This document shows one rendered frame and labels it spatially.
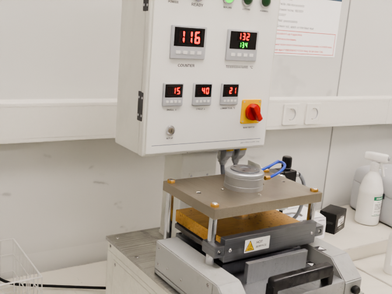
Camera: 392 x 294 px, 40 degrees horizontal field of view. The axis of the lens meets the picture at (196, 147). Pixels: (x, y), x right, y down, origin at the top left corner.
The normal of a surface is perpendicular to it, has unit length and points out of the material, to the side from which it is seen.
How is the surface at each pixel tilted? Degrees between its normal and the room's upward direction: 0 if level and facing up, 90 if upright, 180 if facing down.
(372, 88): 90
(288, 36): 90
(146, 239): 0
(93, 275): 0
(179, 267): 90
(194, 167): 90
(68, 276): 0
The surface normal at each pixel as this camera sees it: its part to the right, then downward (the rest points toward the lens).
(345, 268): 0.42, -0.58
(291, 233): 0.55, 0.23
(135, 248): 0.07, -0.97
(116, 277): -0.83, 0.06
